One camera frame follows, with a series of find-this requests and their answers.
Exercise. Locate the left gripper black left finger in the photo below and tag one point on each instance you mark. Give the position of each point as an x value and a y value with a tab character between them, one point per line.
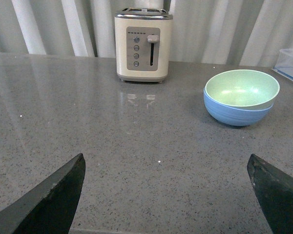
50	207

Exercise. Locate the blue plastic bowl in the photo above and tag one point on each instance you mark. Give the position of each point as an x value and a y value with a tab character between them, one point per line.
231	115

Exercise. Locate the green plastic bowl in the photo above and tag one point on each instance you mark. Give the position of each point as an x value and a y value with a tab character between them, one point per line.
243	89

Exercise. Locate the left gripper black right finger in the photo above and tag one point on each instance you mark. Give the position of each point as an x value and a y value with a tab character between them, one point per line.
274	191

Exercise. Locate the clear plastic food container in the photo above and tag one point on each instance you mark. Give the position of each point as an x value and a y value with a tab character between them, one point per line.
284	64

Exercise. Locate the white curtain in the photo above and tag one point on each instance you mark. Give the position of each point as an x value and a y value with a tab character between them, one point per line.
231	32

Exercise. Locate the cream two-slot toaster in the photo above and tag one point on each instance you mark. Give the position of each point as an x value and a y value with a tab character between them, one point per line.
142	37

